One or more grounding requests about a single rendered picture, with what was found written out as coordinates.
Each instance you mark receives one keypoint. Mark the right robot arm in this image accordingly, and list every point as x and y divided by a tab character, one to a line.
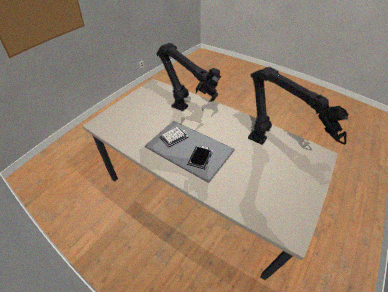
170	50

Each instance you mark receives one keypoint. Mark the cream perforated plate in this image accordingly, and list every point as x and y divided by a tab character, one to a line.
173	135

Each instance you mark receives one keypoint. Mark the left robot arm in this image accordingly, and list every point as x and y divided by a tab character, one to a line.
317	102

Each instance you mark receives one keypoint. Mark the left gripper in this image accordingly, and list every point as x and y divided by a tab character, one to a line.
334	133

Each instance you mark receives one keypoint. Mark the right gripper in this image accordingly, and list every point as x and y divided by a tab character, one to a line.
204	87

